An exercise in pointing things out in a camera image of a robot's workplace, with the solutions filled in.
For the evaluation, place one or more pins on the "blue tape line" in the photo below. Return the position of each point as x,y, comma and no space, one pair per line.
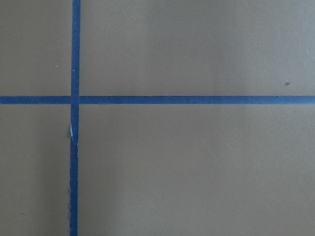
197,100
75,49

